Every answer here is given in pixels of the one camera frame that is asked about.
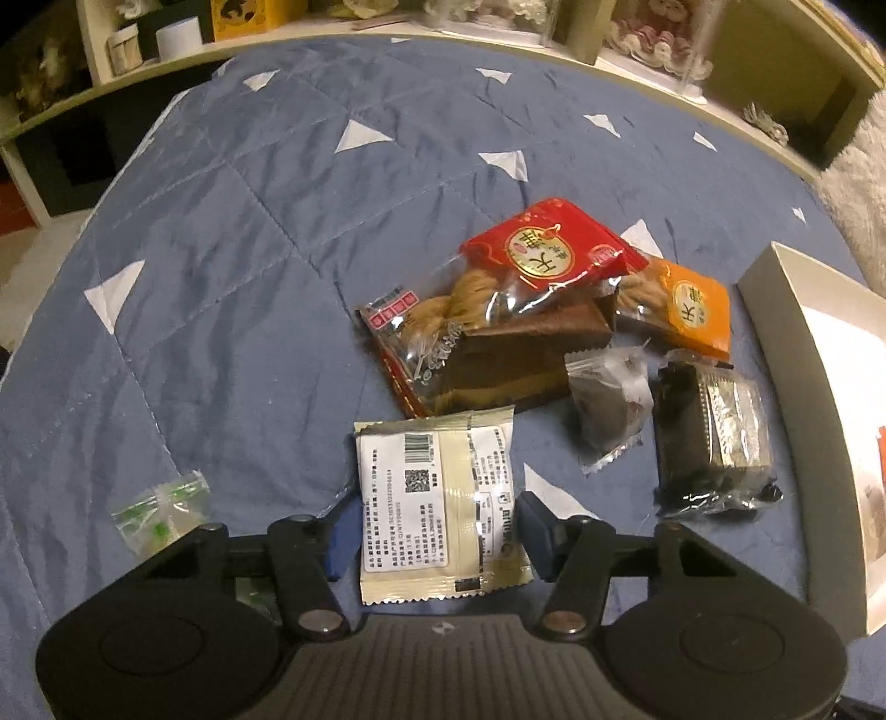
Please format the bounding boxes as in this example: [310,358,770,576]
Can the brown cake packet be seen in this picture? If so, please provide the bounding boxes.
[415,297,617,418]

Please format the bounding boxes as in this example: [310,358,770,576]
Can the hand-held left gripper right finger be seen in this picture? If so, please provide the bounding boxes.
[519,493,752,641]

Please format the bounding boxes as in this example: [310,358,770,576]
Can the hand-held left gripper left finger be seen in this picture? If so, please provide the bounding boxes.
[138,496,361,641]

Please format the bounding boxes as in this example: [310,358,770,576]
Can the white cardboard box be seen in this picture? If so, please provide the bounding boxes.
[737,241,886,638]

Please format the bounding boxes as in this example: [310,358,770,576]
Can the dark cake silver tray packet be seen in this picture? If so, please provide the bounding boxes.
[651,349,785,522]

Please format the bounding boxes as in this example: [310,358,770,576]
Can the blue quilt white triangles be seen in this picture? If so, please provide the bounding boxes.
[0,34,886,720]

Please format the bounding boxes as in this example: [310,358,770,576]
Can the clear display case white doll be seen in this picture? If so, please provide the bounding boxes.
[422,0,558,46]

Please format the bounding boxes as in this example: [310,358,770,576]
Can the white cylinder container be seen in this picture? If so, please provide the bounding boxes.
[156,24,204,63]

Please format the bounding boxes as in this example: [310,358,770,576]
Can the small clear green packet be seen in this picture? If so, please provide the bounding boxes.
[109,471,212,555]

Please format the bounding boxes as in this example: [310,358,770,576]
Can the red twisted dough snack packet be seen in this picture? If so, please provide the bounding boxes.
[358,197,648,418]

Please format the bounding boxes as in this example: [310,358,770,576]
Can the grey fluffy pillow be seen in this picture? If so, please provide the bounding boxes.
[820,90,886,278]

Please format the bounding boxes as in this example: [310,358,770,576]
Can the small dark snack clear wrapper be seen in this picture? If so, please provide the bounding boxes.
[564,342,658,479]

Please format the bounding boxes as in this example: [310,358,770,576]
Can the small pale ornament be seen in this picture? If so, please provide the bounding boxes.
[744,104,790,146]

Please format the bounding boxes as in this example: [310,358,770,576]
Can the yellow box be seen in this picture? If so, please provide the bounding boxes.
[209,0,309,43]

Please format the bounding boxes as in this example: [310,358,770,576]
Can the orange twisted dough snack packet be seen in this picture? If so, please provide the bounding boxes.
[612,253,735,361]

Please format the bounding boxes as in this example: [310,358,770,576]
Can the cream snack packet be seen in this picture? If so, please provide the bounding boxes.
[353,408,537,609]

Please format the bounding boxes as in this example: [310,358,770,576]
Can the clear display case pink doll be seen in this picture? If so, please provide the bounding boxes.
[602,0,721,91]

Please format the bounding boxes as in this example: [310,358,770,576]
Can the cream wooden shelf unit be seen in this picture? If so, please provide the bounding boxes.
[0,0,886,229]

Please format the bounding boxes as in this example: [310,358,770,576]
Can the brown fuzzy object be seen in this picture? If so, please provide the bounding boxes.
[14,28,77,119]

